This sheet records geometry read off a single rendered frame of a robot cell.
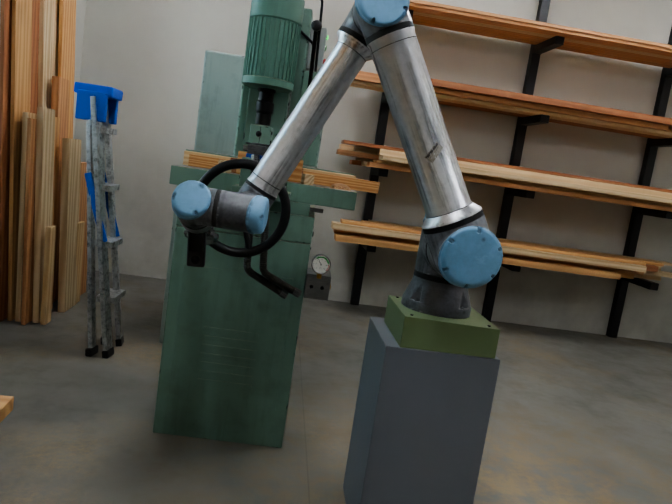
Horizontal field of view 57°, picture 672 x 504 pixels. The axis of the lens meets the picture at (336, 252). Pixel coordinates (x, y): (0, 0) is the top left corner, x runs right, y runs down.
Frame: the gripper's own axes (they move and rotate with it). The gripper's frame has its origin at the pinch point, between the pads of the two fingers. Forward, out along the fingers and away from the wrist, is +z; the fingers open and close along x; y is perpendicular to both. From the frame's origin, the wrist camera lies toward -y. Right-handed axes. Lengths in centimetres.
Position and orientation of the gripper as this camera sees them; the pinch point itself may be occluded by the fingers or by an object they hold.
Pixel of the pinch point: (204, 243)
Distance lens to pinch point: 179.8
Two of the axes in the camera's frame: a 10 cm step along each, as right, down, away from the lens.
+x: -9.9, -1.3, -0.8
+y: 1.1, -9.7, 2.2
